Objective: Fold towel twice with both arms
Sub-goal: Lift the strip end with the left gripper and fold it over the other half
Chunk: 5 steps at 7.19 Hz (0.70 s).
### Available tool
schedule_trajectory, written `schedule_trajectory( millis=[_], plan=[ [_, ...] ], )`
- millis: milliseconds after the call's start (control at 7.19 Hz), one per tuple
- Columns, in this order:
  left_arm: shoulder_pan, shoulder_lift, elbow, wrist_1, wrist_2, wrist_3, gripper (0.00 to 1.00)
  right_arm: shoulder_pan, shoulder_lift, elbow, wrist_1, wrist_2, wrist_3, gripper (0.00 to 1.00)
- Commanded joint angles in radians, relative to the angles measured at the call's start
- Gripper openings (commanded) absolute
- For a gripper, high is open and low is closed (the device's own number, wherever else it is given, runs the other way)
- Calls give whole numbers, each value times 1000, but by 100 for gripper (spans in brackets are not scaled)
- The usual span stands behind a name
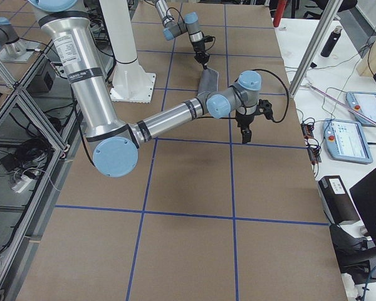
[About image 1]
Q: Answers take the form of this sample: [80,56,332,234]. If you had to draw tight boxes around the grey control box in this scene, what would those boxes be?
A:
[27,62,56,93]

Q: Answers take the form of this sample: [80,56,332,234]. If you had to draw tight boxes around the pink towel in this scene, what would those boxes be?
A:
[198,67,219,94]

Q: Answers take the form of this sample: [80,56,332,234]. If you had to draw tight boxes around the grabber stick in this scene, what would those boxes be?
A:
[303,82,376,132]

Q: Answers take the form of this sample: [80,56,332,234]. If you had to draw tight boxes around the white power strip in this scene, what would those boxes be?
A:
[11,175,32,193]

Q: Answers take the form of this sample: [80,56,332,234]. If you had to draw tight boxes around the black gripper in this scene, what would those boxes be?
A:
[192,40,210,70]
[236,112,254,144]

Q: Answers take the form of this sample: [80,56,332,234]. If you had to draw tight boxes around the black box with label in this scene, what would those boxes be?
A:
[318,176,360,225]

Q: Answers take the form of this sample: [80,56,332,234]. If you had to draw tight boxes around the black water bottle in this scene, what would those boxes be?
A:
[320,26,343,57]

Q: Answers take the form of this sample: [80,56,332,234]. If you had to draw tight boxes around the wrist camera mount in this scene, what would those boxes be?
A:
[203,35,216,43]
[255,99,274,120]

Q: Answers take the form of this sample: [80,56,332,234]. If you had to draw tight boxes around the teach pendant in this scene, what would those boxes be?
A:
[346,92,376,122]
[323,119,373,164]

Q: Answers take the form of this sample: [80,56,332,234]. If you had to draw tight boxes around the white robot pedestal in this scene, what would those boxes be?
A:
[100,0,156,103]

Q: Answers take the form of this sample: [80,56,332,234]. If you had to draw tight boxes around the aluminium frame post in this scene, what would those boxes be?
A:
[289,0,343,98]

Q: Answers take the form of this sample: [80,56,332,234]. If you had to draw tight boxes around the small circuit board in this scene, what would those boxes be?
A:
[301,123,314,139]

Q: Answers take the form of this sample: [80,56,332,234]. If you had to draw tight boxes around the neighbour robot base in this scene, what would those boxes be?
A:
[0,17,32,63]

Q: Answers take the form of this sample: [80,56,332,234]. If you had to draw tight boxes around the far teach pendant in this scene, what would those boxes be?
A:
[346,92,376,122]

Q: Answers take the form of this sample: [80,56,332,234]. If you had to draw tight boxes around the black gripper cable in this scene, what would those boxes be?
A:
[252,68,290,124]
[162,6,189,26]

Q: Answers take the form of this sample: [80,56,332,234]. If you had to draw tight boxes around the near teach pendant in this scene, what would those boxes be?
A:
[323,119,373,164]

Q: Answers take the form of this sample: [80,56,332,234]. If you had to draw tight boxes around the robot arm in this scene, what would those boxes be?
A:
[31,1,261,177]
[149,0,216,71]

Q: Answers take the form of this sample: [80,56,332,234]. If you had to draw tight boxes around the black monitor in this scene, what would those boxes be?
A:
[350,168,376,241]

